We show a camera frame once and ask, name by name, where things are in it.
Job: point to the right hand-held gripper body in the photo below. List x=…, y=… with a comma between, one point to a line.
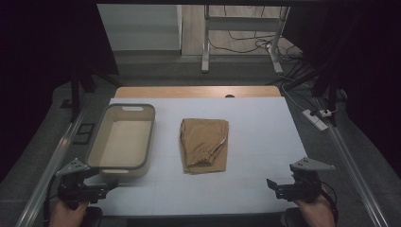
x=307, y=184

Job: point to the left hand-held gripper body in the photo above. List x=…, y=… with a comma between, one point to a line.
x=73, y=166

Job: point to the beige plastic basket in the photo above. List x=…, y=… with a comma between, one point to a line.
x=123, y=142

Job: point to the tan pants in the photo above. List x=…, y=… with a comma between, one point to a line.
x=204, y=145

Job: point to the person's right hand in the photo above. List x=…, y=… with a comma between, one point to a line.
x=312, y=206

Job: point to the person's left hand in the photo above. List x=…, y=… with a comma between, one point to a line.
x=66, y=214

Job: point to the black floor socket plate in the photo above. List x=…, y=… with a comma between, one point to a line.
x=84, y=133

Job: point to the white power strip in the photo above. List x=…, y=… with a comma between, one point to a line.
x=315, y=120

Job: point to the black stand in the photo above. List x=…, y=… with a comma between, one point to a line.
x=75, y=94
x=331, y=97

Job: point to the white plug adapter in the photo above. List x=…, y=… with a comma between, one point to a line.
x=326, y=113

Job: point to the dark curtain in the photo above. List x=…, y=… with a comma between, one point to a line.
x=362, y=63
x=38, y=63

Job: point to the wooden table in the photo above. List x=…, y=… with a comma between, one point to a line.
x=189, y=91

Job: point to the white cabinet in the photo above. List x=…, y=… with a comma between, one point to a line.
x=138, y=28

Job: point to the aluminium rail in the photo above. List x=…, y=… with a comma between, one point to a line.
x=353, y=164
x=47, y=176

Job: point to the white metal desk frame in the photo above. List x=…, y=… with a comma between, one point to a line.
x=205, y=44

